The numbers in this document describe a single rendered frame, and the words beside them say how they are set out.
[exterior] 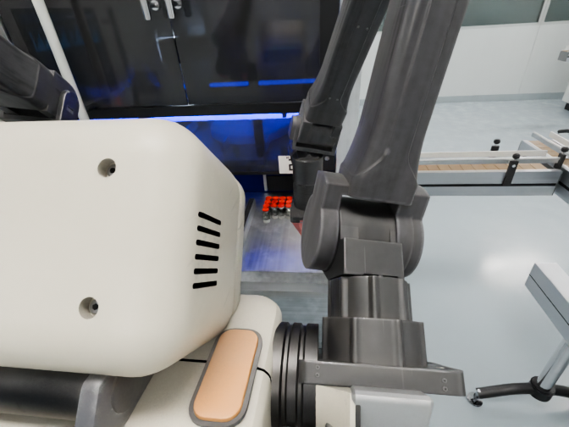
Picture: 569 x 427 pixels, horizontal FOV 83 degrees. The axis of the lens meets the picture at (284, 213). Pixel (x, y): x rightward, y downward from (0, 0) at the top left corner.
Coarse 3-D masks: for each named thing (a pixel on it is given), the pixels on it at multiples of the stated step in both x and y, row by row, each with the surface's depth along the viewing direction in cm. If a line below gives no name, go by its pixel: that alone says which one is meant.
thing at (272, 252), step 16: (256, 208) 106; (256, 224) 99; (272, 224) 98; (288, 224) 98; (256, 240) 92; (272, 240) 92; (288, 240) 91; (256, 256) 86; (272, 256) 86; (288, 256) 85; (256, 272) 77; (272, 272) 76; (288, 272) 76; (304, 272) 75; (320, 272) 75
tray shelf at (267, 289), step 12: (252, 192) 116; (264, 192) 116; (276, 192) 115; (288, 192) 115; (240, 288) 77; (252, 288) 77; (264, 288) 76; (276, 288) 76; (288, 288) 76; (300, 288) 76; (312, 288) 75; (324, 288) 75
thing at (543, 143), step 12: (552, 132) 125; (528, 144) 125; (540, 144) 126; (552, 144) 116; (564, 144) 119; (528, 156) 125; (540, 156) 118; (552, 156) 116; (564, 156) 106; (564, 168) 107; (564, 180) 107; (564, 192) 107
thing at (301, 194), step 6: (294, 186) 62; (300, 186) 60; (306, 186) 60; (312, 186) 60; (294, 192) 63; (300, 192) 61; (306, 192) 61; (312, 192) 61; (294, 198) 64; (300, 198) 62; (306, 198) 61; (294, 204) 65; (300, 204) 63; (306, 204) 62; (294, 210) 63; (300, 210) 63; (294, 216) 61; (300, 216) 61; (294, 222) 62
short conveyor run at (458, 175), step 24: (432, 168) 114; (456, 168) 112; (480, 168) 111; (504, 168) 110; (528, 168) 109; (552, 168) 110; (432, 192) 114; (456, 192) 113; (480, 192) 112; (504, 192) 111; (528, 192) 110; (552, 192) 110
